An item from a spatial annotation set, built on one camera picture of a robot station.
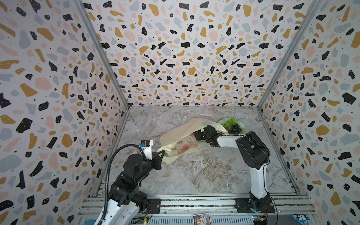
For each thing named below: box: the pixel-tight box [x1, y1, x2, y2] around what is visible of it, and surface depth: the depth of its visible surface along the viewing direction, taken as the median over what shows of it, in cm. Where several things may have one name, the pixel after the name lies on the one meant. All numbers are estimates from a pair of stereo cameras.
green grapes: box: [220, 117, 237, 132], surface depth 105 cm
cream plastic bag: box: [156, 117, 229, 165], surface depth 82 cm
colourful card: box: [192, 212, 212, 225], surface depth 70 cm
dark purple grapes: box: [229, 123, 242, 135], surface depth 102 cm
